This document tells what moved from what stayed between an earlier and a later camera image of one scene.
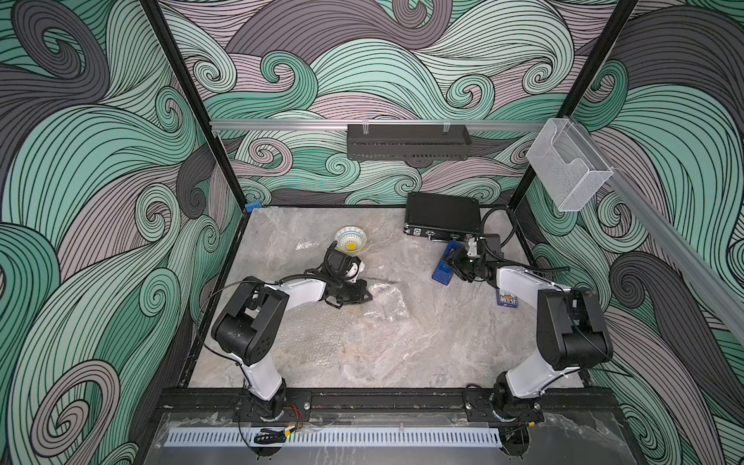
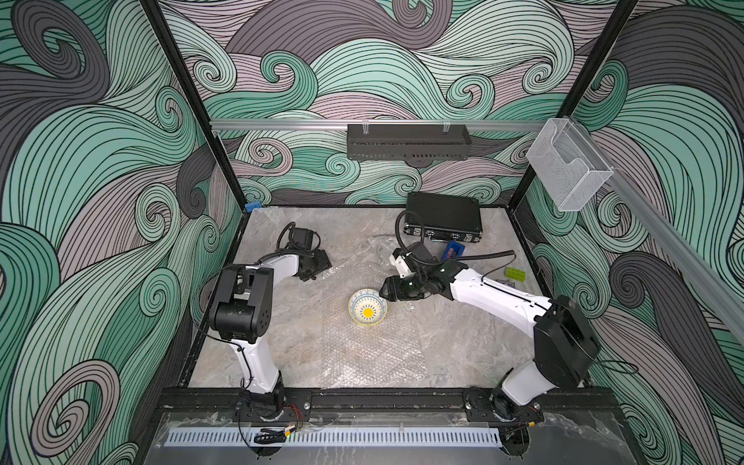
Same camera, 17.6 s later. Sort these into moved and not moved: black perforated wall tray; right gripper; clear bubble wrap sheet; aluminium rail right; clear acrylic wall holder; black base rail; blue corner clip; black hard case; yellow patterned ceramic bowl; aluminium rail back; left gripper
Moved: clear bubble wrap sheet; right gripper; left gripper; yellow patterned ceramic bowl
Not moved: aluminium rail back; aluminium rail right; blue corner clip; clear acrylic wall holder; black perforated wall tray; black hard case; black base rail
